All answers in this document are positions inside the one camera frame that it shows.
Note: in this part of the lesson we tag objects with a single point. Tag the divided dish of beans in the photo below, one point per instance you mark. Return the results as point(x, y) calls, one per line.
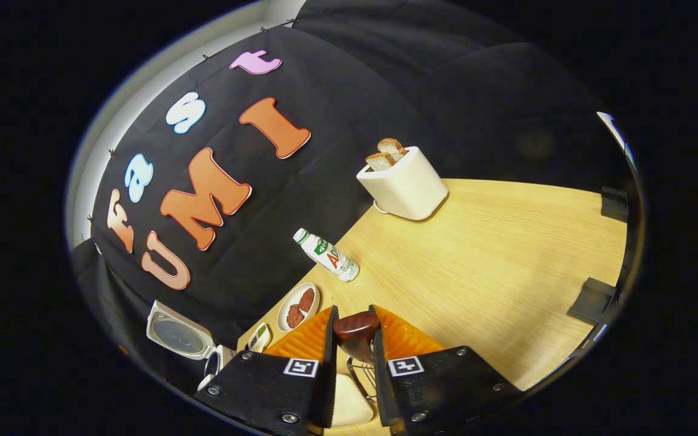
point(259, 338)

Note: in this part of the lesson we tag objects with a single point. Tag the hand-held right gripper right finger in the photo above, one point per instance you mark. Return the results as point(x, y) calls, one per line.
point(440, 387)

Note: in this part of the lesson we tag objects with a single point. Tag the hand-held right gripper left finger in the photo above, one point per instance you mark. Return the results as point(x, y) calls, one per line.
point(264, 393)

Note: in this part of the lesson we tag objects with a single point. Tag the black backdrop cloth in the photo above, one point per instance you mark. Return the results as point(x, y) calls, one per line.
point(385, 91)

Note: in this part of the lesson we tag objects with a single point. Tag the black table clamp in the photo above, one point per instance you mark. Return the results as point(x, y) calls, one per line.
point(614, 204)
point(591, 301)

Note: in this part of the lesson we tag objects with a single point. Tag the red meat piece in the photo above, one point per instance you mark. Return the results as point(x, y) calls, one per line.
point(294, 316)
point(306, 300)

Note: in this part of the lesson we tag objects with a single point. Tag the cream toaster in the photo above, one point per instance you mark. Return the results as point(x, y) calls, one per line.
point(406, 188)

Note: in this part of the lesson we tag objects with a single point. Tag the white rice cooker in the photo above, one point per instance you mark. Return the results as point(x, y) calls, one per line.
point(176, 333)

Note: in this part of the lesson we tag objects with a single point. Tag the brown bread slice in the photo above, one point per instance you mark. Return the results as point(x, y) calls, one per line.
point(392, 148)
point(379, 161)

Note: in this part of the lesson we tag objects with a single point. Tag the white drink bottle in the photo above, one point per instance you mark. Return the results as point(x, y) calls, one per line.
point(328, 255)

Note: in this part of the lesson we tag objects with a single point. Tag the white round plate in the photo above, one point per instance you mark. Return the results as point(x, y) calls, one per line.
point(291, 297)

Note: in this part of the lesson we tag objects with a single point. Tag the cream rice container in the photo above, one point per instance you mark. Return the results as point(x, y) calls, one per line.
point(349, 406)

